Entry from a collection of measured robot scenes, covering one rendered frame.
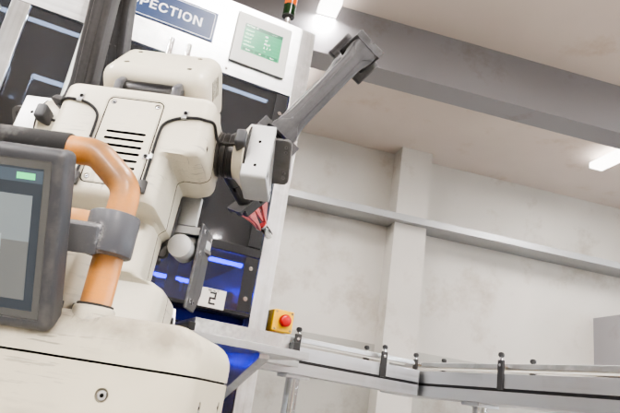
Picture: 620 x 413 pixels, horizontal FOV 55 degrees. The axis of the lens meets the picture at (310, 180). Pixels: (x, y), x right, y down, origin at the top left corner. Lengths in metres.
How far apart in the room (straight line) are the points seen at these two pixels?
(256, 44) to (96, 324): 1.73
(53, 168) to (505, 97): 3.63
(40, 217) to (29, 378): 0.15
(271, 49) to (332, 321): 3.33
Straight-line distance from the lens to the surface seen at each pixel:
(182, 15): 2.22
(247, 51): 2.23
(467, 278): 5.75
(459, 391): 2.24
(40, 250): 0.62
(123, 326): 0.62
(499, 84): 4.08
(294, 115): 1.28
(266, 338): 1.60
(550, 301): 6.18
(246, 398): 1.98
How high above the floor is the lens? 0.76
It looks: 20 degrees up
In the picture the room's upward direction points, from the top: 9 degrees clockwise
